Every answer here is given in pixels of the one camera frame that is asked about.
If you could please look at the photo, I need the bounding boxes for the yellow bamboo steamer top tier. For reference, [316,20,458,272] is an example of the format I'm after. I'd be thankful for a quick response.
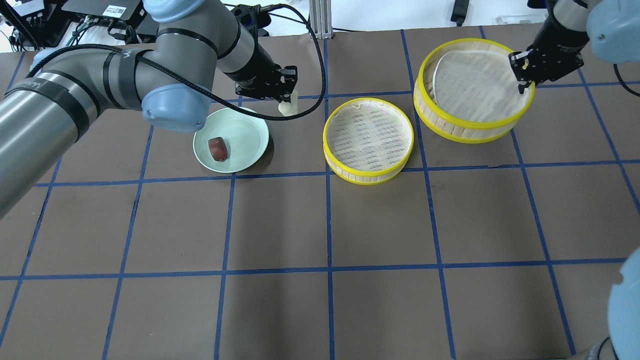
[413,38,537,144]

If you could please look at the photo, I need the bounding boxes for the yellow bamboo steamer bottom tier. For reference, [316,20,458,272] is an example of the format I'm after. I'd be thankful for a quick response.
[322,96,415,185]

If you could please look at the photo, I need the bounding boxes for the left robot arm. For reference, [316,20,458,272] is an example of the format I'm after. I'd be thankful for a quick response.
[0,0,298,216]

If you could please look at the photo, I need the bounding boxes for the white mesh steamer liner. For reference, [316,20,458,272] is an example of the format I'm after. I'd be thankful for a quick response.
[426,50,533,124]

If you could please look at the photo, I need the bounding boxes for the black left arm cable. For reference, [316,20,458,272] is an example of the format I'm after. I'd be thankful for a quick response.
[25,4,327,122]

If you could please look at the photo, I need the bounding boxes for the mint green plate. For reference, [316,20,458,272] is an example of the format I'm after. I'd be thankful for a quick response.
[192,108,270,174]

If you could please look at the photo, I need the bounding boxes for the black electronics box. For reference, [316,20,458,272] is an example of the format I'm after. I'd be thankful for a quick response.
[62,0,147,30]

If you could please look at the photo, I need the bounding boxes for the aluminium frame post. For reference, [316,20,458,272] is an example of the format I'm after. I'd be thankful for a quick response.
[308,0,334,40]

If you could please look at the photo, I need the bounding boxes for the white steamed bun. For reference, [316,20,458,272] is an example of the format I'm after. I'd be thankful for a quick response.
[278,89,299,117]

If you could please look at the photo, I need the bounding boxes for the white mesh bottom tier liner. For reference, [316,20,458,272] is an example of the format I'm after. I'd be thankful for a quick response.
[326,99,414,173]

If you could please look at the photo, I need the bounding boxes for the yellow bamboo steamer tier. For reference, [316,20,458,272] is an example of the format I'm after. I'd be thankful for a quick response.
[413,38,537,144]
[322,96,415,185]

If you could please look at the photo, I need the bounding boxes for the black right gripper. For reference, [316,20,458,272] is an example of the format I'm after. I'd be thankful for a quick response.
[509,48,585,95]

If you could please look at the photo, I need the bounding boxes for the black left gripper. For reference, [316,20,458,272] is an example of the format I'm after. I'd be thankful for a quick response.
[235,66,298,104]

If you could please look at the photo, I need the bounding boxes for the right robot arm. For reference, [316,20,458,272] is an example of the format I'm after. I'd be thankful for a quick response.
[508,0,640,360]

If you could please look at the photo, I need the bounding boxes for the brown steamed bun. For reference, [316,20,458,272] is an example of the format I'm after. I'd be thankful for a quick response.
[207,136,229,162]

